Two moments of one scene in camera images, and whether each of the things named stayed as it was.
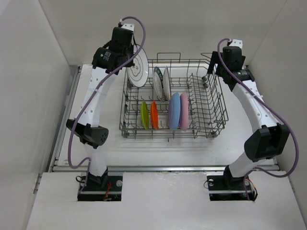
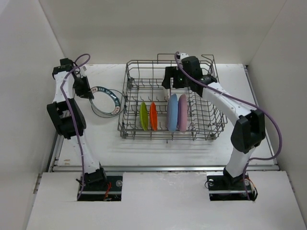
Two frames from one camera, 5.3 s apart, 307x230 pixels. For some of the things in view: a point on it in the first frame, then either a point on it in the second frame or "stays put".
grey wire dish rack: (181, 99) stays put
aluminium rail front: (156, 169) stays put
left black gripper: (131, 48) to (86, 92)
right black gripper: (215, 59) to (171, 72)
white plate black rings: (137, 75) to (121, 99)
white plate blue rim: (159, 84) to (105, 101)
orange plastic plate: (154, 115) stays put
